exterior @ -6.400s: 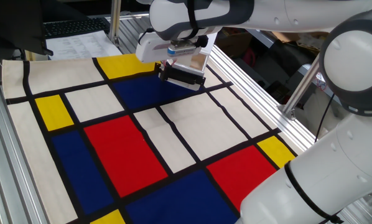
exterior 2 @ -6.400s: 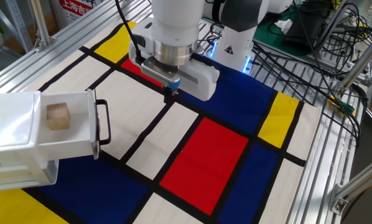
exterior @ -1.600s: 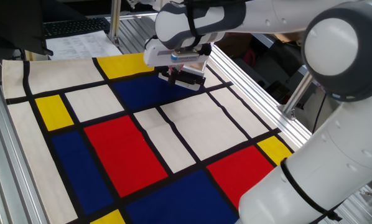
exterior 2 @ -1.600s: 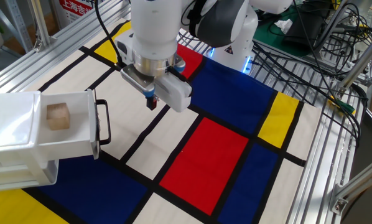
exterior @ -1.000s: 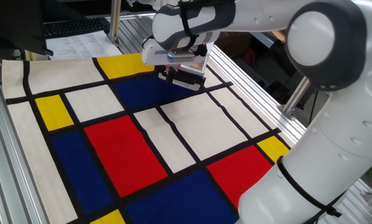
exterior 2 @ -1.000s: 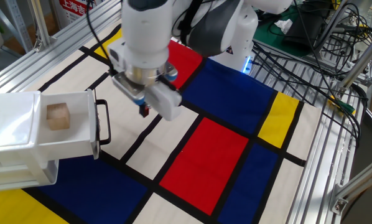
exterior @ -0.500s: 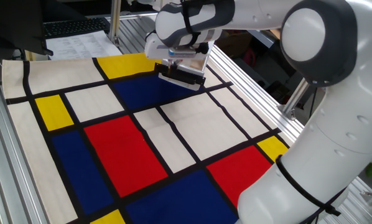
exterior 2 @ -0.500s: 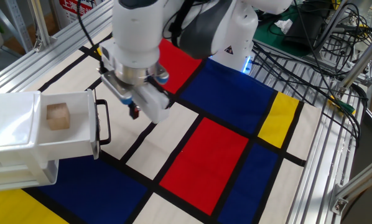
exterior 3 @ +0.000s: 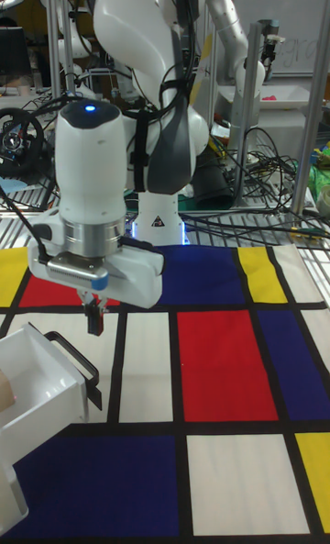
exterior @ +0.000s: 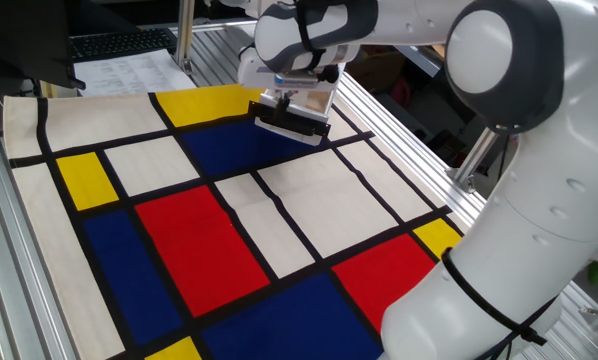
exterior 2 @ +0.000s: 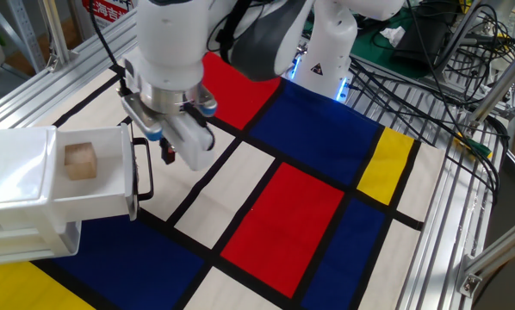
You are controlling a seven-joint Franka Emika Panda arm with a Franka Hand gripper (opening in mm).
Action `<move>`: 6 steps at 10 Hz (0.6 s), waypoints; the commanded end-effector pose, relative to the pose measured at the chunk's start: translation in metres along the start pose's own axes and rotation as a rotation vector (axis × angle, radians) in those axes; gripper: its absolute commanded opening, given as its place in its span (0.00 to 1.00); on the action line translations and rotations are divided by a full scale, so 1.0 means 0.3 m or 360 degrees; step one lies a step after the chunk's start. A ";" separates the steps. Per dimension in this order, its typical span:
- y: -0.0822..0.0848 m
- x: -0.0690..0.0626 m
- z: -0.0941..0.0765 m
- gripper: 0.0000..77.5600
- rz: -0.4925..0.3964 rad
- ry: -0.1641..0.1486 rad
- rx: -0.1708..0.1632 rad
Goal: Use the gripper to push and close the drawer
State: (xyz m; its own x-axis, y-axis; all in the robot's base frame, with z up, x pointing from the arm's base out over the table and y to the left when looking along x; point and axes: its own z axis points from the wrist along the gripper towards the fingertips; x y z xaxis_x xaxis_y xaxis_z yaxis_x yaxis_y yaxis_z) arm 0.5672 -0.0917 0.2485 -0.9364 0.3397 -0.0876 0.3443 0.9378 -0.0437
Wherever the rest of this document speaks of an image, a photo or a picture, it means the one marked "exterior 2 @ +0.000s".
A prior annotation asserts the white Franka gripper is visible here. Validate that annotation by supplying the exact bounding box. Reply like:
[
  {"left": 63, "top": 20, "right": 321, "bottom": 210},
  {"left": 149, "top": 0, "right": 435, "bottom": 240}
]
[{"left": 159, "top": 112, "right": 216, "bottom": 172}]

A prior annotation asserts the yellow green wire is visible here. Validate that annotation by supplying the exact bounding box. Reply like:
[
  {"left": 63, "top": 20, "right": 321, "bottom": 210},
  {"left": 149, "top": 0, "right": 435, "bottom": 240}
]
[{"left": 453, "top": 131, "right": 494, "bottom": 159}]

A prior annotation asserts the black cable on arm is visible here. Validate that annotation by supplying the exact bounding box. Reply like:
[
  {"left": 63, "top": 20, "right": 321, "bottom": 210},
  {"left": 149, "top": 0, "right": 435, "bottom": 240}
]
[{"left": 88, "top": 0, "right": 133, "bottom": 96}]

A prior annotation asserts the grey perforated shelf upright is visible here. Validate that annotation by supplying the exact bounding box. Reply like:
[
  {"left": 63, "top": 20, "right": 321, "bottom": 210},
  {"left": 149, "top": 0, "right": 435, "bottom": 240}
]
[{"left": 0, "top": 0, "right": 47, "bottom": 73}]

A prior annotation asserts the crumpled white paper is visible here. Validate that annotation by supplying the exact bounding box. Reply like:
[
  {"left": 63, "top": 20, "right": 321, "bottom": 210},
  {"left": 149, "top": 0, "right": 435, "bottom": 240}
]
[{"left": 379, "top": 26, "right": 407, "bottom": 48}]

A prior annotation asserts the black looping cable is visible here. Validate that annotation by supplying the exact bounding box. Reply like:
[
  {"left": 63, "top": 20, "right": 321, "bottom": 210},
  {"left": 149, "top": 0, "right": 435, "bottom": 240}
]
[{"left": 347, "top": 55, "right": 512, "bottom": 207}]

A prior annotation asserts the red and white sign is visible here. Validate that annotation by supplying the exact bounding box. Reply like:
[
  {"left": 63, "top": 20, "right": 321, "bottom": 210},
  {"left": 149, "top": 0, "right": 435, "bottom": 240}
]
[{"left": 81, "top": 0, "right": 137, "bottom": 23}]

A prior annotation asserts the white drawer with black handle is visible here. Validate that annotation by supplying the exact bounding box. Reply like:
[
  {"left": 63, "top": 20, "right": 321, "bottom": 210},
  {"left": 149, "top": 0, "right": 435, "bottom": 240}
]
[{"left": 53, "top": 123, "right": 155, "bottom": 221}]

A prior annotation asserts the Mondrian pattern cloth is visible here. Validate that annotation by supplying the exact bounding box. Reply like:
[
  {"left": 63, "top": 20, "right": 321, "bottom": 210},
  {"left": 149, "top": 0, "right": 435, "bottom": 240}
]
[{"left": 0, "top": 51, "right": 447, "bottom": 310}]

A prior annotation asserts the aluminium post with corner bracket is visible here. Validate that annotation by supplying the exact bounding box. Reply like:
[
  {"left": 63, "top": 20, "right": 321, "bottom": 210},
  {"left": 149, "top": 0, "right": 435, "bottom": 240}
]
[{"left": 456, "top": 222, "right": 515, "bottom": 299}]

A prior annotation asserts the aluminium frame post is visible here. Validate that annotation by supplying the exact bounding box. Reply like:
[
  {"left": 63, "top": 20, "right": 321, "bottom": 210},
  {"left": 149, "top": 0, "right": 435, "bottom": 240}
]
[
  {"left": 433, "top": 0, "right": 485, "bottom": 83},
  {"left": 37, "top": 0, "right": 80, "bottom": 73},
  {"left": 466, "top": 45, "right": 515, "bottom": 128}
]

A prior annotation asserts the wooden cube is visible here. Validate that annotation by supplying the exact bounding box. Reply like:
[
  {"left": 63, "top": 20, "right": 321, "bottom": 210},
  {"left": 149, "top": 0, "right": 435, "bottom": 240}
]
[{"left": 64, "top": 141, "right": 98, "bottom": 181}]

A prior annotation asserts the white plastic drawer cabinet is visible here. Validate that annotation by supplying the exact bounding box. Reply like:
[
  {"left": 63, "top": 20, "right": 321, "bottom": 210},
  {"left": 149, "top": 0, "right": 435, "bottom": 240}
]
[{"left": 0, "top": 125, "right": 83, "bottom": 267}]

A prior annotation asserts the black power box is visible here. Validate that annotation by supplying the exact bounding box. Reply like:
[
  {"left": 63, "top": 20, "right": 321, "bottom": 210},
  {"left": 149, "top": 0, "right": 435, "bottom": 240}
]
[{"left": 389, "top": 10, "right": 456, "bottom": 73}]

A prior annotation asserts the green mat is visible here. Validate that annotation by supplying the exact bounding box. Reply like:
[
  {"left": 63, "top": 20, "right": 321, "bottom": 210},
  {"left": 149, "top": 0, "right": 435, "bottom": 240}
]
[{"left": 350, "top": 0, "right": 472, "bottom": 82}]

